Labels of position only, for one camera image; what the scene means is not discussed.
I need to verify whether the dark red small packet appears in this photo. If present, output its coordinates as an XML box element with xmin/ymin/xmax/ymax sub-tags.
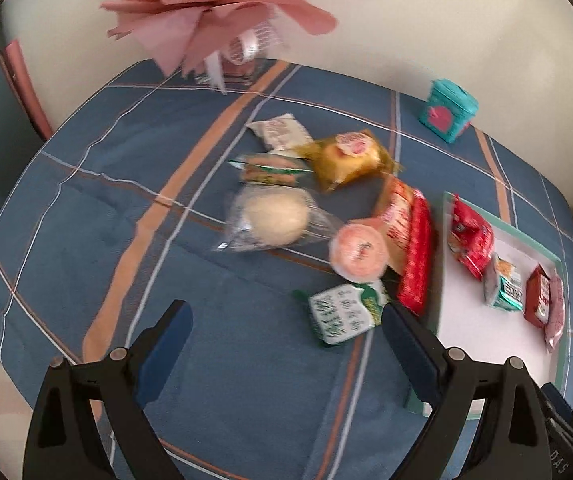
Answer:
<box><xmin>524</xmin><ymin>264</ymin><xmax>550</xmax><ymax>328</ymax></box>

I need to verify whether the green white cracker packet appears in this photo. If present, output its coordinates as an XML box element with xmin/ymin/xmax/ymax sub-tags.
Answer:
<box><xmin>483</xmin><ymin>252</ymin><xmax>523</xmax><ymax>312</ymax></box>

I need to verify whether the red patterned snack packet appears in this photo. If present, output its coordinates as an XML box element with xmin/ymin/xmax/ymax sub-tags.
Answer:
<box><xmin>397</xmin><ymin>190</ymin><xmax>435</xmax><ymax>318</ymax></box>

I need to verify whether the red candy packet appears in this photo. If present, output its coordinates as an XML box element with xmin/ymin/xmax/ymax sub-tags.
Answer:
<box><xmin>447</xmin><ymin>195</ymin><xmax>495</xmax><ymax>281</ymax></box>

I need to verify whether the small green white packet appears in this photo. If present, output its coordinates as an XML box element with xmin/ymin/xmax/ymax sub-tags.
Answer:
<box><xmin>292</xmin><ymin>280</ymin><xmax>390</xmax><ymax>346</ymax></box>

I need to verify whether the pink lid jelly cup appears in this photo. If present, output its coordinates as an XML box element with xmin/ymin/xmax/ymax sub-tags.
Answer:
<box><xmin>329</xmin><ymin>223</ymin><xmax>389</xmax><ymax>283</ymax></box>

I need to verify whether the tan red biscuit packet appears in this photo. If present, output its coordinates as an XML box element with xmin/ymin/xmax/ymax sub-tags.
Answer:
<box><xmin>352</xmin><ymin>174</ymin><xmax>415</xmax><ymax>275</ymax></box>

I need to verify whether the clear packet white bun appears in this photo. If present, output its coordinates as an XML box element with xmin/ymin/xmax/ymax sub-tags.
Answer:
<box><xmin>215</xmin><ymin>183</ymin><xmax>342</xmax><ymax>252</ymax></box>

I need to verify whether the yellow cake packet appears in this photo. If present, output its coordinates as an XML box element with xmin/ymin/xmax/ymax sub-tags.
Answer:
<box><xmin>293</xmin><ymin>129</ymin><xmax>399</xmax><ymax>192</ymax></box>

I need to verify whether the clear green-edged cake packet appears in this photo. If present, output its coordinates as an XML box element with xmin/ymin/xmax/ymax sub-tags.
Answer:
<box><xmin>228</xmin><ymin>154</ymin><xmax>313</xmax><ymax>186</ymax></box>

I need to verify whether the white cream snack packet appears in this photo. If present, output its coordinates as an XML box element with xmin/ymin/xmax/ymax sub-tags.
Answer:
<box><xmin>247</xmin><ymin>114</ymin><xmax>313</xmax><ymax>152</ymax></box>

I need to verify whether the purple pink snack packet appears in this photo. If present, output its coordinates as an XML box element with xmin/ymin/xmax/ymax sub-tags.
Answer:
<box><xmin>545</xmin><ymin>274</ymin><xmax>565</xmax><ymax>353</ymax></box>

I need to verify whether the white tray teal rim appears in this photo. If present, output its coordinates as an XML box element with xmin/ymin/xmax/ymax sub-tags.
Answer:
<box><xmin>423</xmin><ymin>192</ymin><xmax>570</xmax><ymax>395</ymax></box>

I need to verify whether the blue plaid tablecloth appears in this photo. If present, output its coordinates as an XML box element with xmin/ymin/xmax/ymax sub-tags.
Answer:
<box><xmin>0</xmin><ymin>61</ymin><xmax>573</xmax><ymax>479</ymax></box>

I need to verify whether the teal toy box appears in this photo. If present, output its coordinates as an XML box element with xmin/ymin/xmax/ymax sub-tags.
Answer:
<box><xmin>419</xmin><ymin>79</ymin><xmax>479</xmax><ymax>144</ymax></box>

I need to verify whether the glass vase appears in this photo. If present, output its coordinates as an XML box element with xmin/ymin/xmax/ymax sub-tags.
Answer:
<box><xmin>194</xmin><ymin>52</ymin><xmax>267</xmax><ymax>88</ymax></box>

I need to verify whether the pink paper flower bouquet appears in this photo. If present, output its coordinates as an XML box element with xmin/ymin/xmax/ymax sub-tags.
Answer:
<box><xmin>101</xmin><ymin>0</ymin><xmax>337</xmax><ymax>76</ymax></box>

